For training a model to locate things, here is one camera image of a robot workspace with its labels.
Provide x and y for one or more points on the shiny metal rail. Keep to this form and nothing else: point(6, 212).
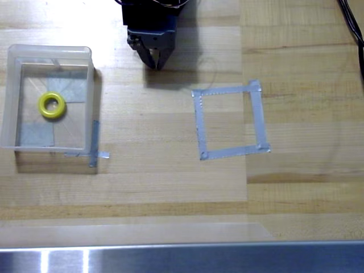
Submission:
point(199, 258)

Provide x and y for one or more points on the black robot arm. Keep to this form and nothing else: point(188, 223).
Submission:
point(142, 14)

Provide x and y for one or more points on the clear plastic box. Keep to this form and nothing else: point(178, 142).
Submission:
point(11, 99)

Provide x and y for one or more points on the blue grey gripper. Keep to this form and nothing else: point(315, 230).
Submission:
point(152, 42)

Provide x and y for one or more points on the grey duct tape strip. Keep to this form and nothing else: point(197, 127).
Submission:
point(258, 119)
point(103, 155)
point(221, 91)
point(233, 152)
point(200, 128)
point(95, 136)

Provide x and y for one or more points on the grey tape patch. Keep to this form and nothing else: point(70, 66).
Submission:
point(75, 88)
point(37, 135)

